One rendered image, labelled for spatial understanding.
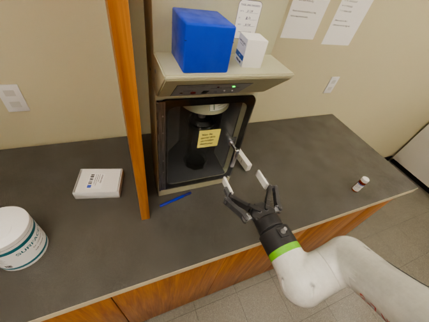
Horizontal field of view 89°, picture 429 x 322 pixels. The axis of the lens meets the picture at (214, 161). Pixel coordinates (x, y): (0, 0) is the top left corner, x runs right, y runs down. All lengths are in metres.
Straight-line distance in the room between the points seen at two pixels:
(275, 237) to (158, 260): 0.40
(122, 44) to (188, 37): 0.11
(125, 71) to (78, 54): 0.57
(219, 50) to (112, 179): 0.67
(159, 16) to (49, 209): 0.75
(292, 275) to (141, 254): 0.48
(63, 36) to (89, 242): 0.71
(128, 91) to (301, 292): 0.58
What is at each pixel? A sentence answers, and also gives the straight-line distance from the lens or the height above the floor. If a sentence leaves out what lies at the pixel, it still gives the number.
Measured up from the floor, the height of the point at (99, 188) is 0.98.
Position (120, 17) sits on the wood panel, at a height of 1.60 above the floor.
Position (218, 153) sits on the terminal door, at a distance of 0.81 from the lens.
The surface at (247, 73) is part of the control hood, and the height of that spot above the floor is 1.51.
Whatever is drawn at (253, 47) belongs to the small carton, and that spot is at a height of 1.55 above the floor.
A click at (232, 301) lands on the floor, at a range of 1.79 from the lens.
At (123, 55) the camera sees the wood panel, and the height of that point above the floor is 1.54.
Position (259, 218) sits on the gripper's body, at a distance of 0.68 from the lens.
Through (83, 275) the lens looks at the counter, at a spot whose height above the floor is 0.94.
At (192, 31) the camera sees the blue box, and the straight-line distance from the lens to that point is 0.45.
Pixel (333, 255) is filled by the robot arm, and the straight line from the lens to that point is 0.63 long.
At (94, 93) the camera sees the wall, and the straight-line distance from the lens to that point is 1.10.
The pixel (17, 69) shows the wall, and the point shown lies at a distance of 1.09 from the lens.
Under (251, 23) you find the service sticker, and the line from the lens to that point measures 0.62.
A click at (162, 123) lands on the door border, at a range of 0.65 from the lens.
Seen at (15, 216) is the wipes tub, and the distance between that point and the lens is 0.83.
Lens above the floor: 1.71
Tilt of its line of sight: 45 degrees down
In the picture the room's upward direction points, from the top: 13 degrees clockwise
